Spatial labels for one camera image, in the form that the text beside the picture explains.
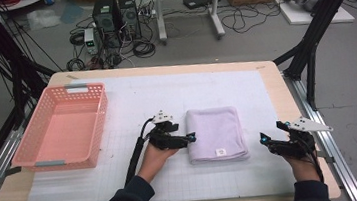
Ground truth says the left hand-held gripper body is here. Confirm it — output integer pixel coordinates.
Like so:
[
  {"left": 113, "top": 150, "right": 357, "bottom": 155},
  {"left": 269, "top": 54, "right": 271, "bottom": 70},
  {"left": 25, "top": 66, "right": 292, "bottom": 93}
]
[{"left": 145, "top": 107, "right": 189, "bottom": 153}]

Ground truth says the black metal stand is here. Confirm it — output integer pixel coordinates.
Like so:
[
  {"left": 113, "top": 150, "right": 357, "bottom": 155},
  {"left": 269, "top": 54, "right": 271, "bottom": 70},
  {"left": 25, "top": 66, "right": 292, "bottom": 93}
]
[
  {"left": 266, "top": 0, "right": 357, "bottom": 116},
  {"left": 0, "top": 0, "right": 62, "bottom": 133}
]

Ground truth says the white foam mat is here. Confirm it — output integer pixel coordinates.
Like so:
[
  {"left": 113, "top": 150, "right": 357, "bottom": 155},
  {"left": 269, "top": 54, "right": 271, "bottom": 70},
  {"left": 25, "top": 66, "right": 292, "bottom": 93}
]
[{"left": 9, "top": 55, "right": 309, "bottom": 201}]

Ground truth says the clear plastic bag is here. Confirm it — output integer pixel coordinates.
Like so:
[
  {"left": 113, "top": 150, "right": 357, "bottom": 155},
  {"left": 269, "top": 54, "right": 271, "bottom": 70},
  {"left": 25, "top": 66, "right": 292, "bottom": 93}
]
[{"left": 24, "top": 6, "right": 62, "bottom": 32}]

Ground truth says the lilac printed towel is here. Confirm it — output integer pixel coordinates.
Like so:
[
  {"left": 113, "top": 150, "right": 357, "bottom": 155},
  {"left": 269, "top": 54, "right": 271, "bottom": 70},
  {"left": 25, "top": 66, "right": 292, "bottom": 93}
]
[{"left": 182, "top": 103, "right": 251, "bottom": 167}]

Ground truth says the black sleeved gripper cable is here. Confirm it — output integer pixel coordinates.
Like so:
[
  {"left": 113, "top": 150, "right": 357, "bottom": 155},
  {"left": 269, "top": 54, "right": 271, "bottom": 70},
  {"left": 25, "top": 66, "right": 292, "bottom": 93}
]
[{"left": 116, "top": 116, "right": 162, "bottom": 188}]

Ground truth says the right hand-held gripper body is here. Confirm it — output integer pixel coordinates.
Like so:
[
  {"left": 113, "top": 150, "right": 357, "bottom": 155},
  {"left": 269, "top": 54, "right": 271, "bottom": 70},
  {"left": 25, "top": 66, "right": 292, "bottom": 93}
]
[{"left": 266, "top": 113, "right": 337, "bottom": 163}]

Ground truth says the person's right hand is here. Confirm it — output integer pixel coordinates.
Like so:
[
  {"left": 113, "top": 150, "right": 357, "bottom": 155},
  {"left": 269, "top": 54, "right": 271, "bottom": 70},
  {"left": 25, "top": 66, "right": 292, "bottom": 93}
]
[{"left": 282, "top": 152, "right": 322, "bottom": 186}]

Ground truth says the white desk frame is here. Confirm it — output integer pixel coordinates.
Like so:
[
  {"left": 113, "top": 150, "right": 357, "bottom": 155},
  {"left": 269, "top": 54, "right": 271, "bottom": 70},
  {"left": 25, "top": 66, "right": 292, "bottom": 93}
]
[{"left": 154, "top": 0, "right": 228, "bottom": 46}]

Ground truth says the white floor board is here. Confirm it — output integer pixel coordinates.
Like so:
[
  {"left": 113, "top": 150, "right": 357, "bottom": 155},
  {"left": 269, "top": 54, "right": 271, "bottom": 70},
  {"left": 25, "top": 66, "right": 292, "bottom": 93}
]
[{"left": 275, "top": 0, "right": 356, "bottom": 31}]

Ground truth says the white power strip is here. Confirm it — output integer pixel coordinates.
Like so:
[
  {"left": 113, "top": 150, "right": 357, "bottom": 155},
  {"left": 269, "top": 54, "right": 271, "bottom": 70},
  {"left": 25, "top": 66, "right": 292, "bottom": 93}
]
[{"left": 138, "top": 7, "right": 158, "bottom": 18}]

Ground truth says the white power supply unit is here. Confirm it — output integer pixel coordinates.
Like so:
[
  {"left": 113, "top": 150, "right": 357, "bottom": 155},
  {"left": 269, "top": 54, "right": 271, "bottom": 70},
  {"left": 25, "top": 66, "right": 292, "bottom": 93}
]
[{"left": 82, "top": 27, "right": 100, "bottom": 57}]

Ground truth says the flat black box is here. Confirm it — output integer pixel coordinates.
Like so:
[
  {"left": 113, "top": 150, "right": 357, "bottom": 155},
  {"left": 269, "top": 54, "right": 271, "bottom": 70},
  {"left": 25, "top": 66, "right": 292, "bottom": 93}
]
[{"left": 182, "top": 0, "right": 223, "bottom": 11}]

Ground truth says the pink plastic basket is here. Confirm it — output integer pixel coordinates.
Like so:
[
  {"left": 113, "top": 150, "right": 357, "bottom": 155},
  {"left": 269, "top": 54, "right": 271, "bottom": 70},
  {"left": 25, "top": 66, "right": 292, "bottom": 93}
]
[{"left": 3, "top": 80, "right": 116, "bottom": 176}]

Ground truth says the grey metal bracket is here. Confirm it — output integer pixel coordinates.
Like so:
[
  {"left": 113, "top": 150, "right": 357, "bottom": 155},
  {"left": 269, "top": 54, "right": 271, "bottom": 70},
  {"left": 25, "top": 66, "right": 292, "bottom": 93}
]
[
  {"left": 0, "top": 165, "right": 24, "bottom": 186},
  {"left": 316, "top": 148, "right": 337, "bottom": 165}
]

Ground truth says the black computer tower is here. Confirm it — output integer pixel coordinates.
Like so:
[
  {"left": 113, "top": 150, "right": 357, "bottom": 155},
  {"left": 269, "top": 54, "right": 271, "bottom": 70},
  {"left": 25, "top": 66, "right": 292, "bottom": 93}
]
[
  {"left": 90, "top": 0, "right": 124, "bottom": 50},
  {"left": 117, "top": 0, "right": 144, "bottom": 42}
]

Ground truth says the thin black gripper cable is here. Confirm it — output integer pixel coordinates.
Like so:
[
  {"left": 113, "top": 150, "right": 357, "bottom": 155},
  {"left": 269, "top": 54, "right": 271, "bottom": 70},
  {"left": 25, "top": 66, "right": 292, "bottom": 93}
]
[{"left": 299, "top": 135, "right": 325, "bottom": 186}]

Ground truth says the coil of black cable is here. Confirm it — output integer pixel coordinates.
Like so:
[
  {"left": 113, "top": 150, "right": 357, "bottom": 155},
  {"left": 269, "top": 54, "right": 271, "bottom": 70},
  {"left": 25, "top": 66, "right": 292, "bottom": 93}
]
[
  {"left": 131, "top": 39, "right": 158, "bottom": 60},
  {"left": 65, "top": 56, "right": 87, "bottom": 73}
]

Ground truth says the person's left hand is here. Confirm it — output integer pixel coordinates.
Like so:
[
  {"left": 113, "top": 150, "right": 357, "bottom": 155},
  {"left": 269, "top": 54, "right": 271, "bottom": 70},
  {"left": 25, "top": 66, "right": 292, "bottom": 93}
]
[{"left": 133, "top": 140, "right": 183, "bottom": 185}]

